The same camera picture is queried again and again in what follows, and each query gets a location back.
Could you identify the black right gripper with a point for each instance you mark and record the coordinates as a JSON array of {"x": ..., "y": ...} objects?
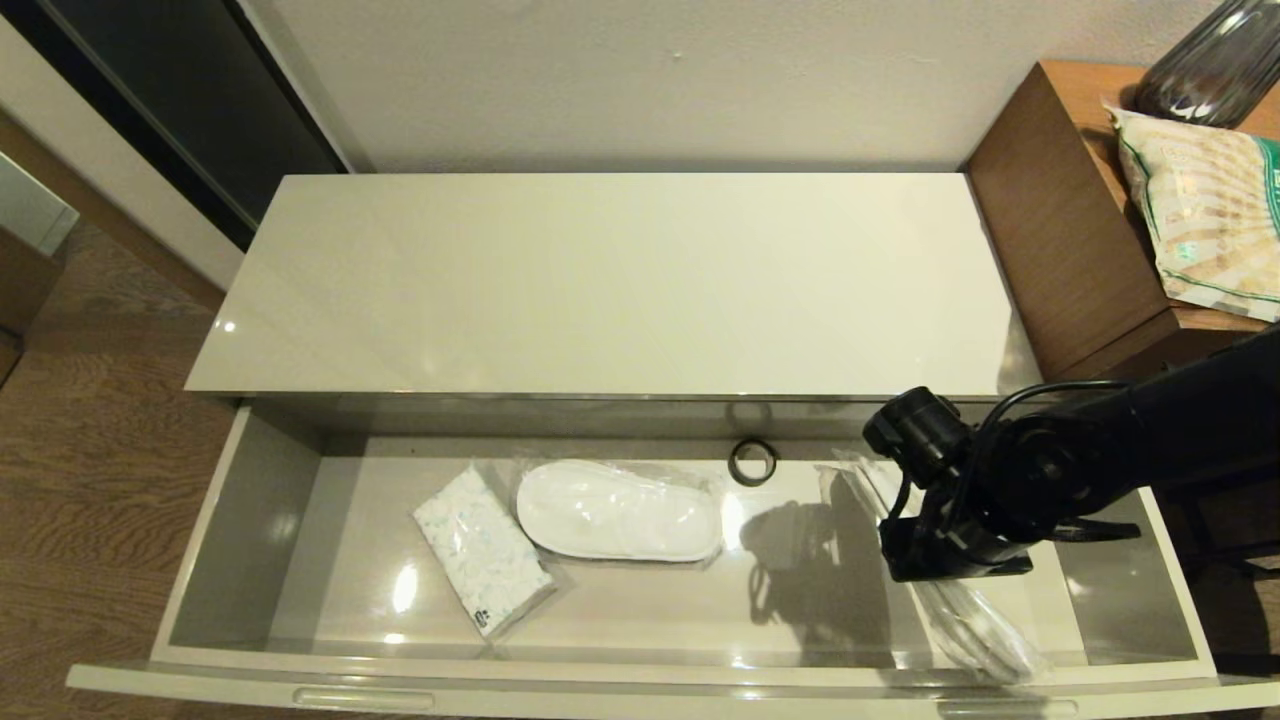
[{"x": 950, "y": 550}]

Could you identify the white slipper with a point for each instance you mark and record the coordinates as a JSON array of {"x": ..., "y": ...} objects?
[
  {"x": 975, "y": 625},
  {"x": 620, "y": 512}
]

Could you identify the grey glossy drawer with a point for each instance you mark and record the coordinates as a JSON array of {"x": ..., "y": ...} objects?
[{"x": 640, "y": 610}]

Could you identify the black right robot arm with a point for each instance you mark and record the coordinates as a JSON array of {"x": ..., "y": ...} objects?
[{"x": 1180, "y": 430}]

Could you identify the black tape roll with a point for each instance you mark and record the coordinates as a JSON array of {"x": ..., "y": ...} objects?
[{"x": 735, "y": 470}]

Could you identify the brown wooden side table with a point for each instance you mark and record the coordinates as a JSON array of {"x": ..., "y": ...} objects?
[{"x": 1070, "y": 230}]

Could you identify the white green plastic packet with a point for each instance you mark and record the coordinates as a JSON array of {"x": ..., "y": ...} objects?
[{"x": 1210, "y": 210}]

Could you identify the blue patterned tissue pack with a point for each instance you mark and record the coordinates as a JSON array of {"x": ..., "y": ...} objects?
[{"x": 485, "y": 550}]

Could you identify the ribbed glass vase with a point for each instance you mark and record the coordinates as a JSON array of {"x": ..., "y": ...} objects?
[{"x": 1215, "y": 70}]

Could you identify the dark door panel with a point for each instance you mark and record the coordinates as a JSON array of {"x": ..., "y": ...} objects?
[{"x": 200, "y": 90}]

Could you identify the white door frame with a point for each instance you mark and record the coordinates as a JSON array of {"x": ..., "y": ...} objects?
[{"x": 100, "y": 150}]

